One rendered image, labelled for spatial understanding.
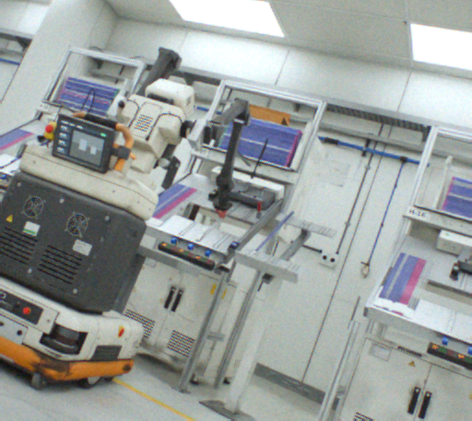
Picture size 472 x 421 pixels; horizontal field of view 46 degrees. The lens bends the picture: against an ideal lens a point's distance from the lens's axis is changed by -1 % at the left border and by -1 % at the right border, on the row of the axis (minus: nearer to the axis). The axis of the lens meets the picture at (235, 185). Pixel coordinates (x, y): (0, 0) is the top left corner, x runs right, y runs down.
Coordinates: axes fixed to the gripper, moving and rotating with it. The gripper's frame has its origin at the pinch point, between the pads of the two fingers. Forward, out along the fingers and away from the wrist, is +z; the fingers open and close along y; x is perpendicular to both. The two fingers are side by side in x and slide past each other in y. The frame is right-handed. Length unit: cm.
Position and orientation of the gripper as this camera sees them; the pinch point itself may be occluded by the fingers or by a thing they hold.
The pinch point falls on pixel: (221, 216)
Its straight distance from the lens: 328.1
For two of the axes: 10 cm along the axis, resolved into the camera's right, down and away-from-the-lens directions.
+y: -8.8, -2.7, 4.0
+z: -0.5, 8.7, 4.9
